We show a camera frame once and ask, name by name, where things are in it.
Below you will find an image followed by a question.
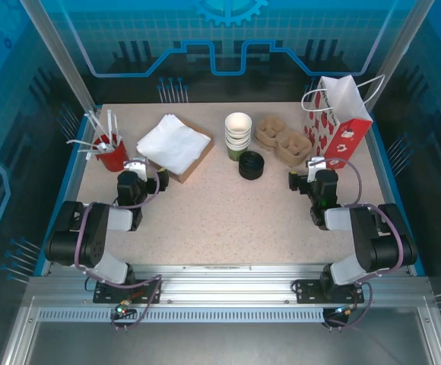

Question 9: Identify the red white paper gift bag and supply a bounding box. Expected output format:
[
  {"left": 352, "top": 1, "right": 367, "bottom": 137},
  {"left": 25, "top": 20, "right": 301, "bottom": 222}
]
[{"left": 300, "top": 74, "right": 385, "bottom": 170}]

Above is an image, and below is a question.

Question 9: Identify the red plastic cup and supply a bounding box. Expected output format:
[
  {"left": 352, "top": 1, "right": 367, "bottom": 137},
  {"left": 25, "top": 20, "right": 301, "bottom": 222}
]
[{"left": 93, "top": 135, "right": 130, "bottom": 173}]

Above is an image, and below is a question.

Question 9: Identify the small led circuit board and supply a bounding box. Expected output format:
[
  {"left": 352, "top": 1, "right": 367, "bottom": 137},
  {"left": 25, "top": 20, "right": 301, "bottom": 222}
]
[
  {"left": 332, "top": 303, "right": 360, "bottom": 319},
  {"left": 114, "top": 302, "right": 137, "bottom": 319}
]

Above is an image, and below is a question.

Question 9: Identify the steel bottom plate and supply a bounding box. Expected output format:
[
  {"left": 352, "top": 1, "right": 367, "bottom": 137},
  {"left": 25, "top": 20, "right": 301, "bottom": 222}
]
[{"left": 0, "top": 321, "right": 441, "bottom": 365}]

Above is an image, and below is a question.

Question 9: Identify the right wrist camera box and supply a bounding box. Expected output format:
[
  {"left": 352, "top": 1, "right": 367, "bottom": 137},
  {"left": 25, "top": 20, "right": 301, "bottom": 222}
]
[{"left": 306, "top": 155, "right": 327, "bottom": 179}]

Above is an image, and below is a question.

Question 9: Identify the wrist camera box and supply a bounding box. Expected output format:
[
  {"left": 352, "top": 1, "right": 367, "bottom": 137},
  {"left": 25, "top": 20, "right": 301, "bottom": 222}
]
[
  {"left": 123, "top": 157, "right": 150, "bottom": 180},
  {"left": 306, "top": 155, "right": 327, "bottom": 179}
]

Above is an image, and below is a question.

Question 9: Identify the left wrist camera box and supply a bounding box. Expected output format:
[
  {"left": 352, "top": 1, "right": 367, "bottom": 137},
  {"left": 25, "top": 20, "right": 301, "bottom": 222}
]
[{"left": 123, "top": 157, "right": 150, "bottom": 180}]

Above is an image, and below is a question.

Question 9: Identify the aluminium mounting rail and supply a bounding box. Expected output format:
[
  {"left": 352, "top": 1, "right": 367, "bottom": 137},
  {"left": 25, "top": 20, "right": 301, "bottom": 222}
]
[{"left": 28, "top": 263, "right": 434, "bottom": 307}]

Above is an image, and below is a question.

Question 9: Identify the grey slotted cable duct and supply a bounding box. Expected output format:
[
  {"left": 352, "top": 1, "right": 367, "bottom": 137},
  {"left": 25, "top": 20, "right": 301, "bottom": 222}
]
[{"left": 36, "top": 306, "right": 326, "bottom": 325}]

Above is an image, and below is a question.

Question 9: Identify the aluminium frame post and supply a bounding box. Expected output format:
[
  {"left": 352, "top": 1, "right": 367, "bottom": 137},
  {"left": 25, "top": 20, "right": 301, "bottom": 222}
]
[
  {"left": 19, "top": 0, "right": 102, "bottom": 113},
  {"left": 359, "top": 0, "right": 433, "bottom": 115}
]

